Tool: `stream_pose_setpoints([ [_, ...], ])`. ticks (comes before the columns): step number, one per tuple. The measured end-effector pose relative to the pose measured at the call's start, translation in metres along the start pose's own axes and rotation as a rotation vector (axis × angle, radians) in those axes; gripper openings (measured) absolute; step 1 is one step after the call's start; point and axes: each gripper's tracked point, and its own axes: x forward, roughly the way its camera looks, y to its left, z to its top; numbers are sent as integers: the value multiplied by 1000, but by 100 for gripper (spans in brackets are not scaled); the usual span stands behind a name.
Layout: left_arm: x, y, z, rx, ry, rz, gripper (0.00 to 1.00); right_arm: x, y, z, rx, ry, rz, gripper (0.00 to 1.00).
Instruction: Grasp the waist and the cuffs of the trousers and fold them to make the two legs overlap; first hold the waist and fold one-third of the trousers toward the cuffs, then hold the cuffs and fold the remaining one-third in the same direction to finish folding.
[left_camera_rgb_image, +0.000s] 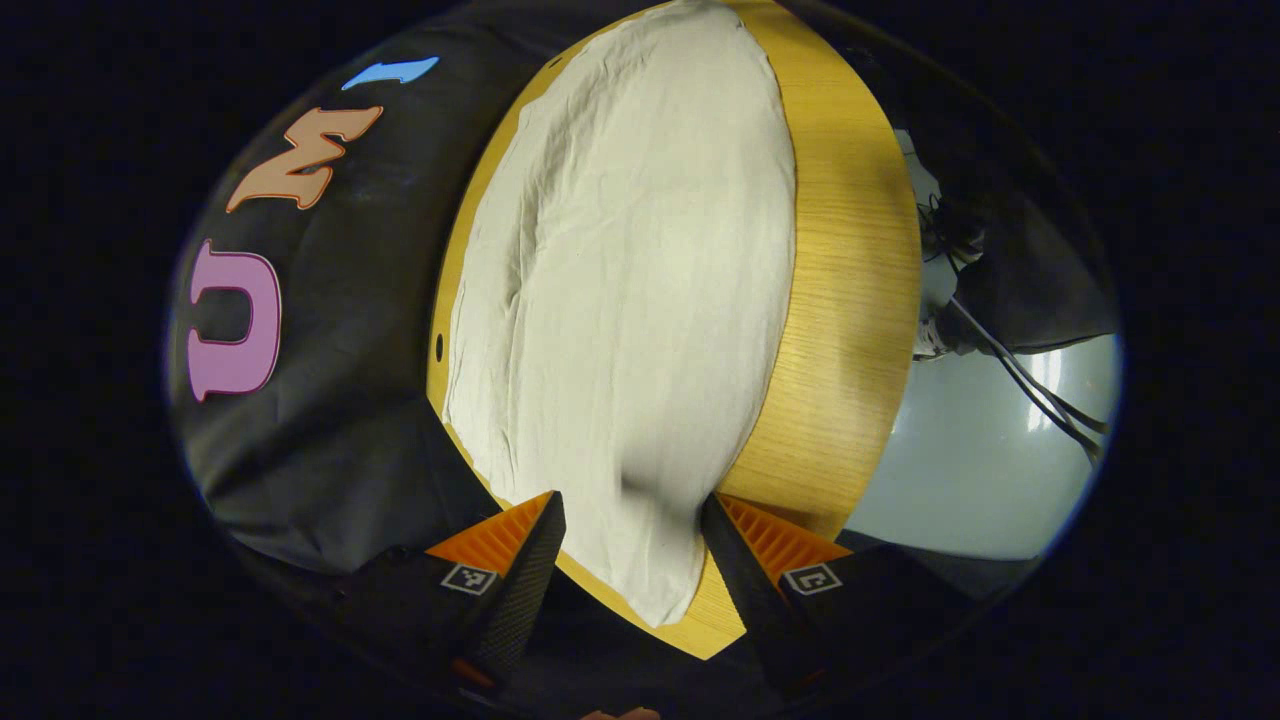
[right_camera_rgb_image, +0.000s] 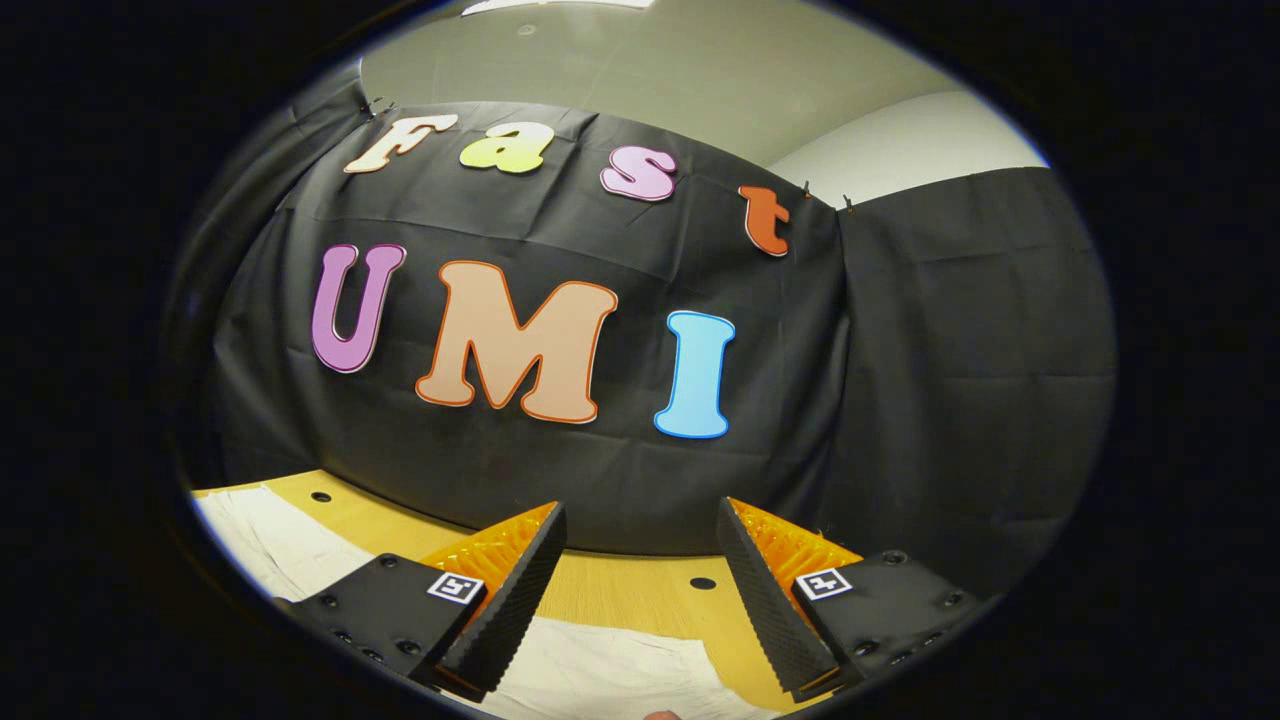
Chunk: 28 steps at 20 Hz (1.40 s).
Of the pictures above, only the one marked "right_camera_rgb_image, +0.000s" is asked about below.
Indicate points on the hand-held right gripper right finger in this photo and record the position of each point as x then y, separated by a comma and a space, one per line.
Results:
765, 610

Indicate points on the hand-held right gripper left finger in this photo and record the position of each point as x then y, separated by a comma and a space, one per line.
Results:
515, 600

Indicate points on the white jeans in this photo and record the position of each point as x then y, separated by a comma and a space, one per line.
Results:
600, 670

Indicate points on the black backdrop cloth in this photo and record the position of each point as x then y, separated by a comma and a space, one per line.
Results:
900, 400

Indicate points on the ceiling light panel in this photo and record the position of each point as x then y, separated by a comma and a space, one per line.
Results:
560, 5

